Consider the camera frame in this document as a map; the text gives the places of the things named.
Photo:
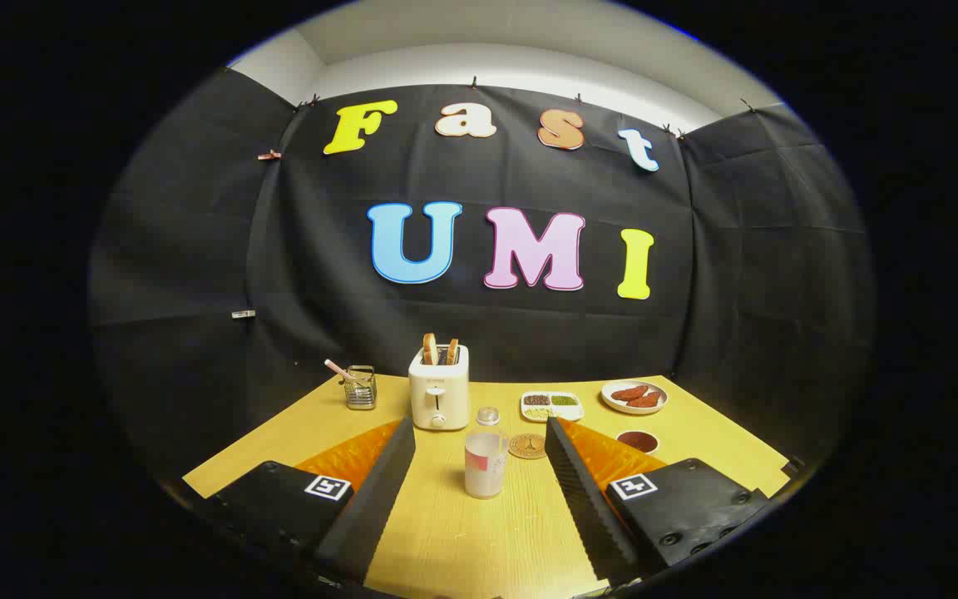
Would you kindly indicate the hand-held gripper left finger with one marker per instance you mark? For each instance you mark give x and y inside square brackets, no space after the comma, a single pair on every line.
[379,499]

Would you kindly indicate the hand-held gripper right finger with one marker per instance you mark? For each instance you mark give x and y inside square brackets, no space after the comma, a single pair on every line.
[583,499]

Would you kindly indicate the round cork coaster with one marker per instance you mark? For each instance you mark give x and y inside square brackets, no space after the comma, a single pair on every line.
[527,447]

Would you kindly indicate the clear glass juice bottle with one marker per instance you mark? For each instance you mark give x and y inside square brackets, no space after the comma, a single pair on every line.
[486,466]

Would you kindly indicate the white divided dish with beans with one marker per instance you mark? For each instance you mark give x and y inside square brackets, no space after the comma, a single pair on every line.
[551,406]

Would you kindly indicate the round white plate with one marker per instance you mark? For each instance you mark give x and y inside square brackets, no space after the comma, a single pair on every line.
[620,406]

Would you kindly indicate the wooden table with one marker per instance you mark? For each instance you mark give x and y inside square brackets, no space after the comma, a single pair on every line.
[479,541]

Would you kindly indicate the red-brown sausage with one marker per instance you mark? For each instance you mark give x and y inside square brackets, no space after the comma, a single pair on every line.
[647,400]
[629,393]

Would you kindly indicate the white toaster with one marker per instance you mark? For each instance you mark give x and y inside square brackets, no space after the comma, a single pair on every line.
[439,399]

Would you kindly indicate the pink striped straw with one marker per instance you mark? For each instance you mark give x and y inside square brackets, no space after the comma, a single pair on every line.
[336,368]

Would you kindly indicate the toasted bread slice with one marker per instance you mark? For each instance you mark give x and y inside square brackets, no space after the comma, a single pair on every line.
[430,349]
[452,351]

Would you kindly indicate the black backdrop cloth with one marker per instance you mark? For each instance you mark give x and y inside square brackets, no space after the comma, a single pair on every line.
[529,349]

